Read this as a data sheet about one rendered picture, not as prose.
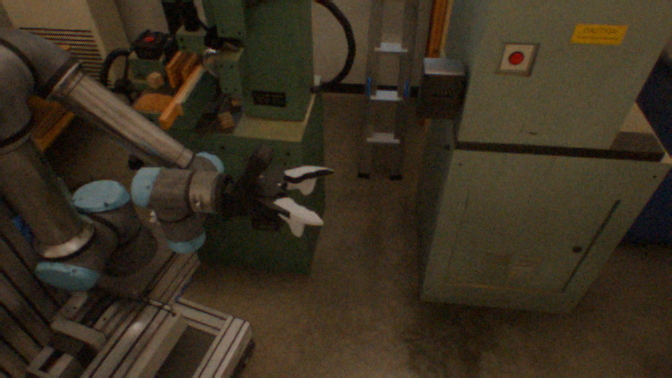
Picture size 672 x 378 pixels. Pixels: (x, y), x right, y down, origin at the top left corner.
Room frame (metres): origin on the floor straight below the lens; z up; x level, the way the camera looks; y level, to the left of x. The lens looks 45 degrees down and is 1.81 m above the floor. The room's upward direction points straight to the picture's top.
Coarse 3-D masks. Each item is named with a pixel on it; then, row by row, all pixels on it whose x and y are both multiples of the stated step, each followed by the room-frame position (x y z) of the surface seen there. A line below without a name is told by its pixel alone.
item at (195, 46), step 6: (180, 30) 1.53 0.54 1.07; (198, 30) 1.53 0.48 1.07; (204, 30) 1.53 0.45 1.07; (180, 36) 1.50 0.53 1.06; (186, 36) 1.50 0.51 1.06; (192, 36) 1.49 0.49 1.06; (198, 36) 1.49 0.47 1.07; (204, 36) 1.49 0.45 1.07; (180, 42) 1.50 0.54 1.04; (186, 42) 1.50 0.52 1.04; (192, 42) 1.50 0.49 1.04; (198, 42) 1.49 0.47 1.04; (180, 48) 1.50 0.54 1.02; (186, 48) 1.50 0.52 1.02; (192, 48) 1.50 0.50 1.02; (198, 48) 1.49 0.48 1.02
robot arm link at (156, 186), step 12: (144, 168) 0.62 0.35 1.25; (156, 168) 0.62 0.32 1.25; (144, 180) 0.59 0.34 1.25; (156, 180) 0.59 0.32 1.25; (168, 180) 0.59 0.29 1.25; (180, 180) 0.59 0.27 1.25; (132, 192) 0.58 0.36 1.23; (144, 192) 0.58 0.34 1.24; (156, 192) 0.57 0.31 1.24; (168, 192) 0.57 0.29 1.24; (180, 192) 0.57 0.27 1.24; (144, 204) 0.57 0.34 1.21; (156, 204) 0.57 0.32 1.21; (168, 204) 0.56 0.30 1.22; (180, 204) 0.56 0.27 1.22; (156, 216) 0.58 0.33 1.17; (168, 216) 0.57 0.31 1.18; (180, 216) 0.57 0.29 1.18
